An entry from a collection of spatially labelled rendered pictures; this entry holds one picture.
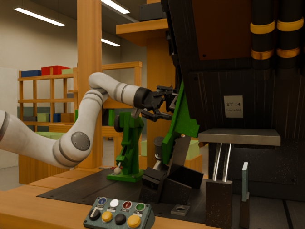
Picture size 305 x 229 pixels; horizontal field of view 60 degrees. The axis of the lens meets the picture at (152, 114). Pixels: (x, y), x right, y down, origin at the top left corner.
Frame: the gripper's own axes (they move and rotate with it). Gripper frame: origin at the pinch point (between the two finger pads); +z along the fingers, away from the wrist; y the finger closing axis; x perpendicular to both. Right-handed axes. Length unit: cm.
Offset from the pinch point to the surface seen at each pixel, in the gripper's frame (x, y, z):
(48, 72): 329, 277, -472
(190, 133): -3.0, -10.7, 9.2
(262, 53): -31.2, -6.7, 22.9
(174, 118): -6.1, -9.4, 3.8
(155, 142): -0.6, -15.7, 0.2
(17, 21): 301, 416, -702
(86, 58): 12, 26, -60
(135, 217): -6.0, -39.3, 7.0
